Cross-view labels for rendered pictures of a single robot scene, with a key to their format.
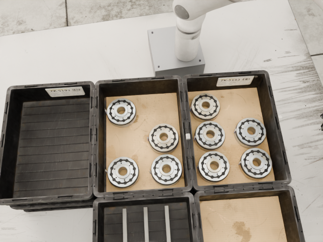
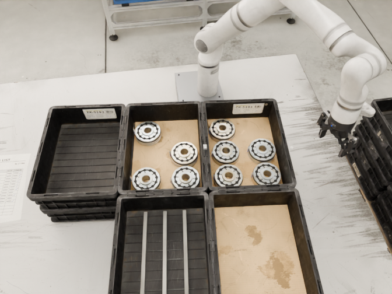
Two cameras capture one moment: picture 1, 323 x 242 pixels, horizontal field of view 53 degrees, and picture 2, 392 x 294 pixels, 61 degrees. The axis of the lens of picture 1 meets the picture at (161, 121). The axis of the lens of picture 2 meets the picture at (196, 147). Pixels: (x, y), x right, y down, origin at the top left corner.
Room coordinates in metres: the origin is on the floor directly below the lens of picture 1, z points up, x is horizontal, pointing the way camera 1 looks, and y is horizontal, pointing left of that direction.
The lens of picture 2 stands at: (-0.32, -0.04, 1.91)
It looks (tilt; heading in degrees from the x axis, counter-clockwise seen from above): 56 degrees down; 359
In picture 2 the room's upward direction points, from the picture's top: straight up
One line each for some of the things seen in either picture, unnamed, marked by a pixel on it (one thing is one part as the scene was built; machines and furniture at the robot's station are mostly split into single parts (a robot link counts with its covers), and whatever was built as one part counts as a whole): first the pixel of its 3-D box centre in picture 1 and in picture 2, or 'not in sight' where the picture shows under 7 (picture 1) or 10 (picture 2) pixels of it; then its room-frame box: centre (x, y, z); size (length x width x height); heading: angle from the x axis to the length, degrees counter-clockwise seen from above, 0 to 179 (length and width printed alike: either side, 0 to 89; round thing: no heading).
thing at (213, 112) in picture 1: (205, 105); (222, 128); (0.48, -0.16, 0.86); 0.10 x 0.10 x 0.01
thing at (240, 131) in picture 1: (251, 131); (262, 149); (0.38, -0.31, 0.86); 0.10 x 0.10 x 0.01
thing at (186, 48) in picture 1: (187, 38); (207, 76); (0.75, -0.11, 0.89); 0.09 x 0.09 x 0.17; 16
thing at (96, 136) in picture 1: (140, 133); (163, 144); (0.36, 0.07, 0.92); 0.40 x 0.30 x 0.02; 2
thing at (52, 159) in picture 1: (53, 143); (84, 155); (0.35, 0.37, 0.87); 0.40 x 0.30 x 0.11; 2
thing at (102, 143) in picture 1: (142, 138); (164, 152); (0.36, 0.07, 0.87); 0.40 x 0.30 x 0.11; 2
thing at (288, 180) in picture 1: (232, 127); (245, 142); (0.37, -0.23, 0.92); 0.40 x 0.30 x 0.02; 2
